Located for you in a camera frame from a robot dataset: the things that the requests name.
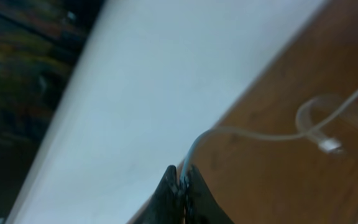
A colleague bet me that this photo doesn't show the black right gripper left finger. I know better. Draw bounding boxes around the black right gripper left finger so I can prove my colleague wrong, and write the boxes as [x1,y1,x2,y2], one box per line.
[133,165,185,224]

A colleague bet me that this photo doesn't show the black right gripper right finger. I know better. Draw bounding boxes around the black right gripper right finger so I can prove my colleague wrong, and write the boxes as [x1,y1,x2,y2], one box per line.
[185,165,234,224]

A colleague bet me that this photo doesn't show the white USB cable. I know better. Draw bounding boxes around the white USB cable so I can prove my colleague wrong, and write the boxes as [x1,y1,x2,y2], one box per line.
[178,77,358,184]

